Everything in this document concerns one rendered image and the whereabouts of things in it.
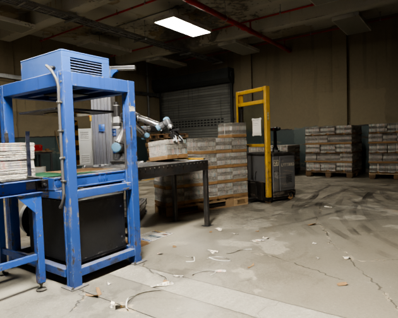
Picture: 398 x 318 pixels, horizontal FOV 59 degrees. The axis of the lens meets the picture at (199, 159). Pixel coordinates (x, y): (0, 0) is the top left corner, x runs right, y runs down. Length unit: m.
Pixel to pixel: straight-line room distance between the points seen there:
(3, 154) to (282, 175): 4.28
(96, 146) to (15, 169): 1.99
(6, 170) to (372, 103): 9.56
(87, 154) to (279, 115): 7.98
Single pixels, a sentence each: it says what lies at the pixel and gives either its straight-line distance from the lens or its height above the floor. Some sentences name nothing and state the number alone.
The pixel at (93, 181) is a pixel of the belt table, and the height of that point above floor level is 0.73.
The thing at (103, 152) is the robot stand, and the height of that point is 0.92.
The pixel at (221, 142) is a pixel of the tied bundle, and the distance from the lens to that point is 5.26.
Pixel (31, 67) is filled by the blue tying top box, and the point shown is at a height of 1.67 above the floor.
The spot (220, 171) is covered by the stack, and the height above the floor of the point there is 0.55.
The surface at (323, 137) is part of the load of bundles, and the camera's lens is 9.41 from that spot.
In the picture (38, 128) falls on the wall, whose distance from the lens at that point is 11.18.
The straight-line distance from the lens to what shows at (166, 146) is 4.00.
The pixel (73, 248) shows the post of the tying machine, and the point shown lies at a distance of 2.72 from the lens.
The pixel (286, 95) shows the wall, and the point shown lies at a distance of 11.54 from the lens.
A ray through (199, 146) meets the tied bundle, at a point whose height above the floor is 0.94.
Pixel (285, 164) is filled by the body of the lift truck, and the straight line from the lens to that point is 5.93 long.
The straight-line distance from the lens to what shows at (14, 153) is 2.80.
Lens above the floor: 1.03
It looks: 3 degrees down
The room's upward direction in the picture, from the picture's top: 2 degrees counter-clockwise
